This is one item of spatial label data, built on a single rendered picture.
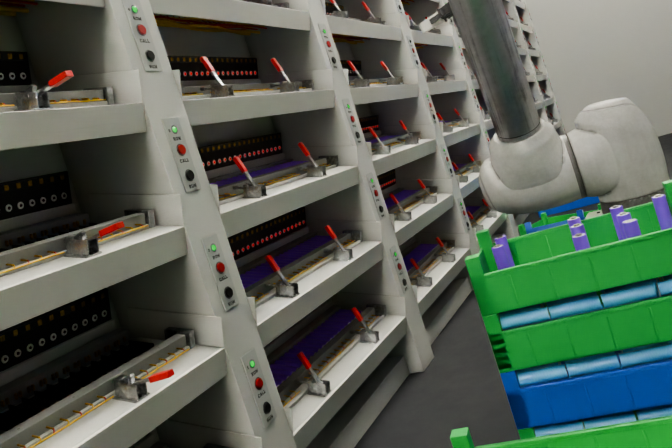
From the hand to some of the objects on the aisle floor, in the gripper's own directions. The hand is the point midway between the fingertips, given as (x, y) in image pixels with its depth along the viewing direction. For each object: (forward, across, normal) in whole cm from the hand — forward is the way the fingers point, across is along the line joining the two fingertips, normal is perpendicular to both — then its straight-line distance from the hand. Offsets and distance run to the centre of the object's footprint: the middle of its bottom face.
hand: (431, 22), depth 189 cm
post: (+46, -105, -80) cm, 140 cm away
